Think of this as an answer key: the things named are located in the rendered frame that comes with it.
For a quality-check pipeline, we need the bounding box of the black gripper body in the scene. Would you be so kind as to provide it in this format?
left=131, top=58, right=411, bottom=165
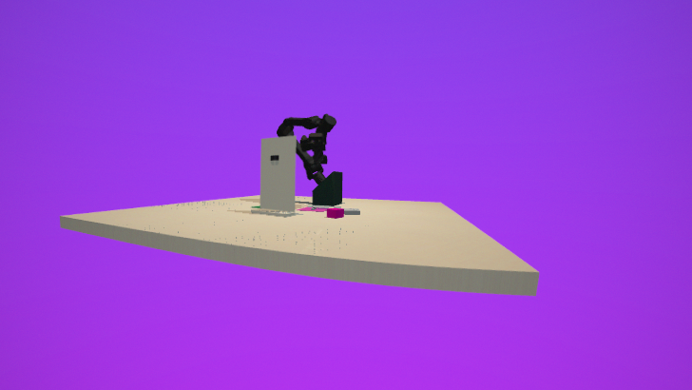
left=309, top=133, right=328, bottom=165

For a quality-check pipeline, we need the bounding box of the magenta block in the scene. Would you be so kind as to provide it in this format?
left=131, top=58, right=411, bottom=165
left=327, top=208, right=344, bottom=219

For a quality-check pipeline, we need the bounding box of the magenta square marking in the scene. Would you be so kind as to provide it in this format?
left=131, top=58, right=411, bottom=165
left=297, top=207, right=329, bottom=212

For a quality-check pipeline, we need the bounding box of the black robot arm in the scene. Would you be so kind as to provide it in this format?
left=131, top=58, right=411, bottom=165
left=277, top=113, right=336, bottom=185

